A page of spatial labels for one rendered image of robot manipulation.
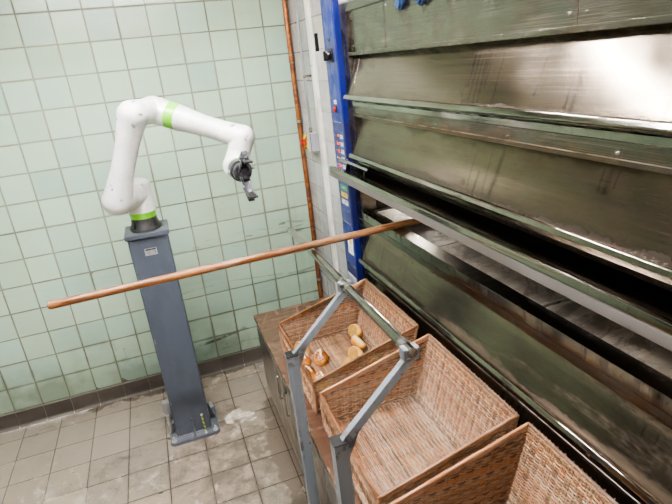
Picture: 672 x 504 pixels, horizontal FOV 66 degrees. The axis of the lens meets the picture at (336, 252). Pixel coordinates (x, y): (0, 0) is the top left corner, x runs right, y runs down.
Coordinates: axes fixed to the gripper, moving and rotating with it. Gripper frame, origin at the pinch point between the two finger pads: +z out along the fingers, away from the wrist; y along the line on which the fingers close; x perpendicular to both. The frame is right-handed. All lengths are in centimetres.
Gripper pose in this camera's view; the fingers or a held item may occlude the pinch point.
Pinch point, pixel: (251, 179)
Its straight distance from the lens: 205.0
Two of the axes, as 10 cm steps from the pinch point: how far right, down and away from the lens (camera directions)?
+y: 1.0, 9.3, 3.5
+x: -9.3, 2.1, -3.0
